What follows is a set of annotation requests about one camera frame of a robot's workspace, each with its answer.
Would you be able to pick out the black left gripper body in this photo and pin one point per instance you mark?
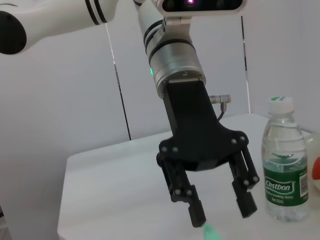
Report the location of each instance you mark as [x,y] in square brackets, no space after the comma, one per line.
[195,130]

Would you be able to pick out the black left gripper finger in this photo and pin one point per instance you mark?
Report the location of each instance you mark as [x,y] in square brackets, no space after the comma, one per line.
[196,212]
[246,200]

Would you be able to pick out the green utility knife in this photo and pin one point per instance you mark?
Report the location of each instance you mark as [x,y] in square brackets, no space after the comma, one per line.
[211,232]

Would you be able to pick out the clear green-label water bottle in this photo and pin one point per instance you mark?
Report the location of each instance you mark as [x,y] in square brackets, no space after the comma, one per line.
[285,180]

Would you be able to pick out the red-orange fruit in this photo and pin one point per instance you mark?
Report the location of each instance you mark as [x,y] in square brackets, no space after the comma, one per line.
[316,175]

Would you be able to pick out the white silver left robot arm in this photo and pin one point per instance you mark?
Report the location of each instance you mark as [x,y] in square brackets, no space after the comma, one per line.
[172,57]

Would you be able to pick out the pale green glass fruit bowl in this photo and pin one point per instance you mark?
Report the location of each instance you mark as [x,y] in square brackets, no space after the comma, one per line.
[313,205]

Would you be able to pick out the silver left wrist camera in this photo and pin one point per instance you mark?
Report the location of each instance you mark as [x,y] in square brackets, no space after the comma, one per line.
[200,5]

